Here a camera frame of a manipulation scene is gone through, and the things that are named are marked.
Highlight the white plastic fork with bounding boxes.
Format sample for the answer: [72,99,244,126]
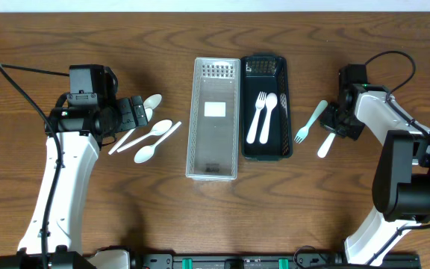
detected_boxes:
[317,132,336,158]
[246,92,267,144]

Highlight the mint green plastic fork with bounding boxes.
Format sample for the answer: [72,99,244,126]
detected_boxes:
[294,100,328,143]

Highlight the white thick plastic spoon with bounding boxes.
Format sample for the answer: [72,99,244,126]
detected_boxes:
[259,93,278,144]

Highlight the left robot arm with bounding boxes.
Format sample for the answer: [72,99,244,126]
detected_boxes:
[0,90,148,268]

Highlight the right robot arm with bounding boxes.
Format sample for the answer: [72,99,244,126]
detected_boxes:
[322,83,430,266]

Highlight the white spoon top left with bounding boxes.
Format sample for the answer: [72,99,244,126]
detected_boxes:
[143,93,162,110]

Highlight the white spoon lowest left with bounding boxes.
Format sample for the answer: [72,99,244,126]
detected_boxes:
[134,121,181,164]

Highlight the dark green mesh basket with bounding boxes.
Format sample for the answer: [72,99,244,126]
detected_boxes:
[240,54,293,161]

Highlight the clear plastic mesh basket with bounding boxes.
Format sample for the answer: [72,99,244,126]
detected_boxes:
[186,58,240,182]

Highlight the right black cable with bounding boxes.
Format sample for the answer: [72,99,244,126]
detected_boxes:
[364,50,430,262]

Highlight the black cable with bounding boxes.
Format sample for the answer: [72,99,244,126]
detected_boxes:
[0,62,70,269]
[364,50,430,262]

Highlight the left black cable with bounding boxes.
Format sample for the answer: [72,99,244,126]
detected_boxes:
[0,62,70,269]

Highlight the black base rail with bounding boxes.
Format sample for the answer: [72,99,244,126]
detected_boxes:
[136,252,422,269]

